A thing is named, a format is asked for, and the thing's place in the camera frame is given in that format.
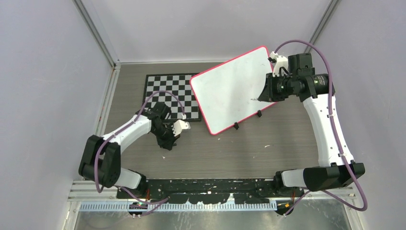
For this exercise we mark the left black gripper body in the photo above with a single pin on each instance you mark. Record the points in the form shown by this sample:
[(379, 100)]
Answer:
[(164, 134)]

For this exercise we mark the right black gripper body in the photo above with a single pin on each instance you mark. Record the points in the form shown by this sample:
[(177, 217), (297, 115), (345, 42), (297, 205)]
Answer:
[(282, 87)]

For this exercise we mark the pink framed whiteboard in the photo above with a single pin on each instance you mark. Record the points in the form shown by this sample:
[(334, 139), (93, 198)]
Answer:
[(223, 92)]

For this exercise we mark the black white chessboard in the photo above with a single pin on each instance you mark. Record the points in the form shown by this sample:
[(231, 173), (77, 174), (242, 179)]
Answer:
[(175, 91)]

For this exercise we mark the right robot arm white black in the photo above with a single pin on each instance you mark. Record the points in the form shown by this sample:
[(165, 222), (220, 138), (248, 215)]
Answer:
[(295, 75)]

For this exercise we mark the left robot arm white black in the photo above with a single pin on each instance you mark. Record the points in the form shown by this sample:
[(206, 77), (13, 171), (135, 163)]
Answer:
[(101, 159)]

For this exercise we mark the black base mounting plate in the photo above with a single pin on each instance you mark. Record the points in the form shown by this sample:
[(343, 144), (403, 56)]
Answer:
[(210, 191)]

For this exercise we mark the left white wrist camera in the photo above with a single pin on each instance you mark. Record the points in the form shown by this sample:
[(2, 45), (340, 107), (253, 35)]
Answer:
[(180, 126)]

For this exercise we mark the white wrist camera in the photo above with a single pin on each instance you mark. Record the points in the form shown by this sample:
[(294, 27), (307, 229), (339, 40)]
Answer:
[(180, 126), (280, 65)]

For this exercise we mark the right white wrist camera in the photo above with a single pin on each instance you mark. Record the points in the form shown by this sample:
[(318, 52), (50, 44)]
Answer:
[(280, 65)]

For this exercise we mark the white slotted cable duct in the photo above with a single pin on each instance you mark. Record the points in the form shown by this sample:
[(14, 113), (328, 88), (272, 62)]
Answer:
[(135, 206)]

